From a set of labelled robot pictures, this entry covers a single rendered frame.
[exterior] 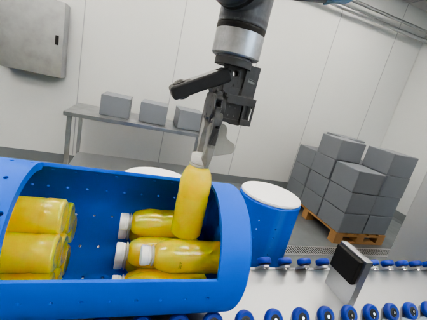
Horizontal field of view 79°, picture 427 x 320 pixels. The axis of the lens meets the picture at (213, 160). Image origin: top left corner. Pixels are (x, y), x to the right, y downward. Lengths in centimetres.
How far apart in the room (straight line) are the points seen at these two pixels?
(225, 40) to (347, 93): 462
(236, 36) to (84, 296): 49
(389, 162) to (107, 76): 359
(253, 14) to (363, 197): 317
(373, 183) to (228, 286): 310
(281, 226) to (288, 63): 343
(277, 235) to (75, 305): 87
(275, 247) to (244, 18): 96
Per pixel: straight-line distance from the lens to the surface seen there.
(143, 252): 55
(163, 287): 50
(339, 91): 494
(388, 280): 120
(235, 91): 51
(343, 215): 346
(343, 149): 361
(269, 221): 115
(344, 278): 91
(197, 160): 52
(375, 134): 570
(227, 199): 54
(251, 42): 49
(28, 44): 372
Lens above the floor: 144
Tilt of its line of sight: 15 degrees down
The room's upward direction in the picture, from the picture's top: 13 degrees clockwise
